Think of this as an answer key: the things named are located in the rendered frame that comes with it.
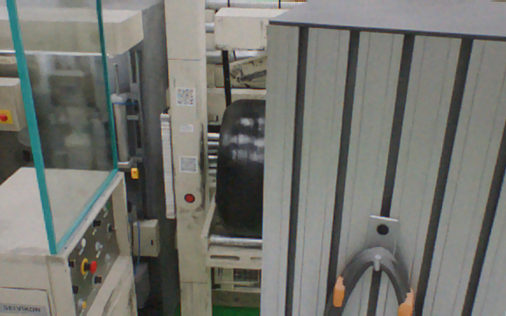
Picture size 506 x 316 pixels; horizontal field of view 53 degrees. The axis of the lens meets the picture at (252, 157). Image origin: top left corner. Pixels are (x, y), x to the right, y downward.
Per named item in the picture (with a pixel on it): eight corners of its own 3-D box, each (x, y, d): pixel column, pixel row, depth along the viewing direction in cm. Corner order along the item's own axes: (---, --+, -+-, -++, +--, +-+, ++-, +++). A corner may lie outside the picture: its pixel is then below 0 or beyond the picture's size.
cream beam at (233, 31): (213, 51, 216) (213, 15, 210) (221, 39, 239) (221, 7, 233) (358, 55, 212) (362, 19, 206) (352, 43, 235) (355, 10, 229)
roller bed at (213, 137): (192, 188, 259) (191, 133, 247) (198, 175, 272) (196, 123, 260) (231, 190, 258) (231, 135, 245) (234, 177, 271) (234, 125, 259)
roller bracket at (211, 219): (200, 255, 214) (199, 235, 210) (213, 209, 250) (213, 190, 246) (208, 255, 214) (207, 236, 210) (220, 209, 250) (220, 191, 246)
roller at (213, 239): (207, 233, 215) (209, 233, 220) (207, 244, 215) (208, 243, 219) (290, 238, 213) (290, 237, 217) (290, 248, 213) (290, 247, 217)
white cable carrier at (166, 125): (166, 218, 222) (160, 114, 203) (169, 211, 227) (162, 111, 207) (177, 218, 222) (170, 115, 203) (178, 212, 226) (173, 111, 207)
